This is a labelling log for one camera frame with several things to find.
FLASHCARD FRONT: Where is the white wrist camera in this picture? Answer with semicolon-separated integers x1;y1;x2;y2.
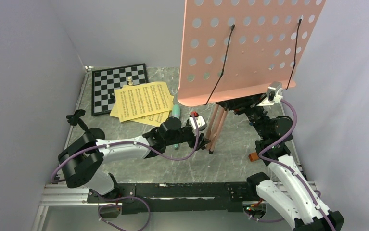
257;81;283;106
189;111;207;131

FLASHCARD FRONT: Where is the mint green toy recorder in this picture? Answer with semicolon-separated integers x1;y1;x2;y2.
171;105;182;151

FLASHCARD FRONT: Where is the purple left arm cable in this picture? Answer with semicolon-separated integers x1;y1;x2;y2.
51;116;202;184

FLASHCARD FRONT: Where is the black clamp knob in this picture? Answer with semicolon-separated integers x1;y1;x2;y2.
66;109;89;132

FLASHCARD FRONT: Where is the orange blue toy block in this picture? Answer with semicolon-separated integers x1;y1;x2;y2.
248;153;260;162

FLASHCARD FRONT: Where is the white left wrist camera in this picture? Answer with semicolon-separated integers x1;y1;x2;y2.
189;111;207;131

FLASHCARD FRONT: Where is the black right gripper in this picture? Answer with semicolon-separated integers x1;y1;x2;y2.
222;83;270;139

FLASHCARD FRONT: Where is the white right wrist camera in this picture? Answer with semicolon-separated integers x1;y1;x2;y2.
257;81;283;106

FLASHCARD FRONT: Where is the black white chessboard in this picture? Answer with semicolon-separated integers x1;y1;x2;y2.
91;63;148;116

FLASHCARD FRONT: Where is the yellow sheet music bottom page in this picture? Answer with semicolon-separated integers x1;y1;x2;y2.
109;85;171;127

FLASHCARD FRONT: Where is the yellow sheet music page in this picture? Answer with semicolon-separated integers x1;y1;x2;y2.
114;81;174;123
109;85;171;127

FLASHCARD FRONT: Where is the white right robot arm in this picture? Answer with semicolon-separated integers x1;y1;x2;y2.
218;94;344;231

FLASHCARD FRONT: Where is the pink perforated music stand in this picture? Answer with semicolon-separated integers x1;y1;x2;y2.
177;0;327;155

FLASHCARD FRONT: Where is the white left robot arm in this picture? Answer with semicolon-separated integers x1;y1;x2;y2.
58;115;211;202

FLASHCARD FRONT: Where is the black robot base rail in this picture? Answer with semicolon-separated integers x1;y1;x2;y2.
87;181;267;218

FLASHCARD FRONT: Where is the yellow sheet music top page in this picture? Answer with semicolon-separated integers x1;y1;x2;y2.
114;81;174;123

